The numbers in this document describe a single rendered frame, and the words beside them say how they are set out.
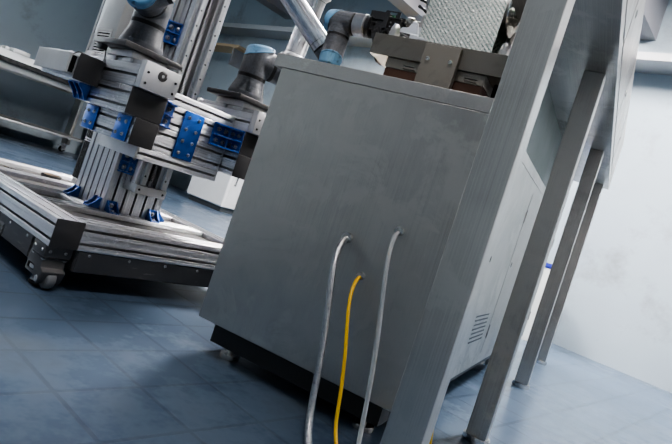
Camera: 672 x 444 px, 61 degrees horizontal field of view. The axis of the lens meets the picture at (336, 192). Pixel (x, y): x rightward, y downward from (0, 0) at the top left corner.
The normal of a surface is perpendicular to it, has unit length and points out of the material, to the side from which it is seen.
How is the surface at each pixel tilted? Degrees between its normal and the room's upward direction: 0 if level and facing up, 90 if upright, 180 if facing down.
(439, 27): 90
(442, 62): 90
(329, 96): 90
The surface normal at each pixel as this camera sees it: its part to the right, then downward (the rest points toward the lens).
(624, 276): -0.61, -0.22
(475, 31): -0.41, -0.15
